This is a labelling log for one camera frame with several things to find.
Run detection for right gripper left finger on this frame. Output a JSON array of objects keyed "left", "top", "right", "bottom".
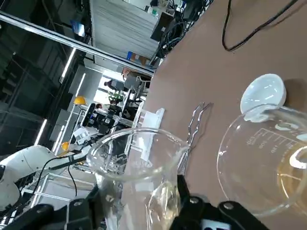
[{"left": 14, "top": 184, "right": 104, "bottom": 230}]

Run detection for metal crucible tongs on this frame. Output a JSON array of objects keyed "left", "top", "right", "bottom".
[{"left": 178, "top": 101, "right": 214, "bottom": 177}]

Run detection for black computer case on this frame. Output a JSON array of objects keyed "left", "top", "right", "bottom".
[{"left": 150, "top": 11, "right": 177, "bottom": 43}]

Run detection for black lamp cable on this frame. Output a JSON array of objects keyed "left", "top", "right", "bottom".
[{"left": 221, "top": 0, "right": 298, "bottom": 52}]

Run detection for green potted plant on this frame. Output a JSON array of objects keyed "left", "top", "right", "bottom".
[{"left": 107, "top": 90, "right": 126, "bottom": 105}]

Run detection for glass beaker with amber liquid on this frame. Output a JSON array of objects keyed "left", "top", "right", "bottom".
[{"left": 216, "top": 105, "right": 307, "bottom": 218}]

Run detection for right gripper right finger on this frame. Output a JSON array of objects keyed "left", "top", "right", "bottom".
[{"left": 176, "top": 174, "right": 273, "bottom": 230}]

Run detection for aluminium frame beam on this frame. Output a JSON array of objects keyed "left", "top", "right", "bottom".
[{"left": 0, "top": 11, "right": 155, "bottom": 77}]

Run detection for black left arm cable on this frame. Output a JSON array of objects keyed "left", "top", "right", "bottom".
[{"left": 32, "top": 140, "right": 96, "bottom": 201}]

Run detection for small clear glass beaker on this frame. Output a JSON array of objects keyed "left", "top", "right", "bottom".
[{"left": 85, "top": 127, "right": 190, "bottom": 230}]

